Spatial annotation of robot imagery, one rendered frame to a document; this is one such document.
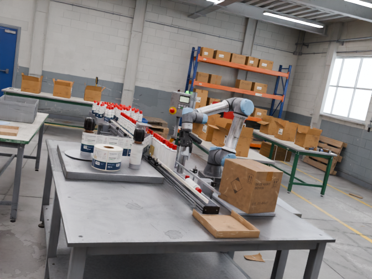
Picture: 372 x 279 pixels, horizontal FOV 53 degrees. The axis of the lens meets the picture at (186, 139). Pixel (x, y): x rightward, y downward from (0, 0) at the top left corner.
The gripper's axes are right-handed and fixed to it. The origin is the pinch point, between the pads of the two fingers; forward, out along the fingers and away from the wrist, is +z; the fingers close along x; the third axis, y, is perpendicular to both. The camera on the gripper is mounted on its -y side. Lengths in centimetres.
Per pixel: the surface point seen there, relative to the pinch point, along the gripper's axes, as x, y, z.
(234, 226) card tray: 54, -5, 41
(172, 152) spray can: -25.4, 1.6, -6.3
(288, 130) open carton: -333, -360, -102
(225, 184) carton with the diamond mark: 20.5, -18.0, 17.2
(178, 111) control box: -33, -5, -40
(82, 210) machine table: 34, 75, 34
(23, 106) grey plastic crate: -211, 108, -65
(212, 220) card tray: 46, 5, 39
